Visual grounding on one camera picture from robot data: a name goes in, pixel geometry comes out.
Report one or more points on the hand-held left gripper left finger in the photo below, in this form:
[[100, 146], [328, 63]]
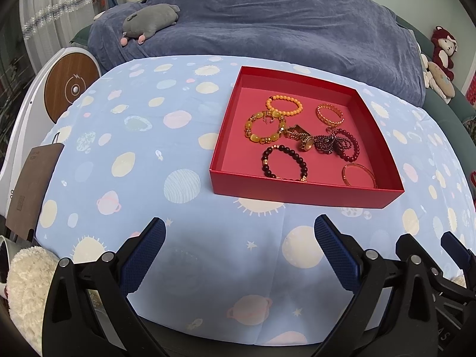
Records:
[[145, 260]]

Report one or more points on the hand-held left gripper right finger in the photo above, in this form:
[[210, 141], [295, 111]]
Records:
[[336, 256]]

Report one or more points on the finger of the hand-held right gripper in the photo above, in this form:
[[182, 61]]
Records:
[[459, 253]]

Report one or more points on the red cardboard box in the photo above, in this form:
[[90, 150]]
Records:
[[297, 193]]

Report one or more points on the thin gold bangle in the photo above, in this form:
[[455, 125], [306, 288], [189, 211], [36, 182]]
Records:
[[344, 178]]

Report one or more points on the gold wrist watch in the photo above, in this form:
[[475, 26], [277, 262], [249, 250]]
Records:
[[306, 143]]

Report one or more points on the light blue planet-print sheet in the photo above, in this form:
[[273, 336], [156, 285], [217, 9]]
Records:
[[148, 193]]

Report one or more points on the cream fluffy cloth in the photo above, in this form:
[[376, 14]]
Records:
[[26, 286]]

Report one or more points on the brown card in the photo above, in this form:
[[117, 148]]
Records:
[[33, 186]]

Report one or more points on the green sofa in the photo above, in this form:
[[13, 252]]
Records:
[[446, 119]]

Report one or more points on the gold twisted bangle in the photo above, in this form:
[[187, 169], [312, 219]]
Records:
[[322, 119]]

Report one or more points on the beige plush toy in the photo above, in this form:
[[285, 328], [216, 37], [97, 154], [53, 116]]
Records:
[[440, 81]]

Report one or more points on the white appliance with wooden disc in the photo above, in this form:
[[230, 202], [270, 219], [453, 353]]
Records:
[[70, 81]]

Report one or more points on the red monkey plush toy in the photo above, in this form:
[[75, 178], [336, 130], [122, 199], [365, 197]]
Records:
[[444, 44]]

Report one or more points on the blue-grey blanket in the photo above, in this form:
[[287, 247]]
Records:
[[297, 26]]

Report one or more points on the grey plush toy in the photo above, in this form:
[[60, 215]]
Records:
[[152, 20]]

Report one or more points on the white curtain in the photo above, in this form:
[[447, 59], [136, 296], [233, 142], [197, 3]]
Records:
[[55, 26]]

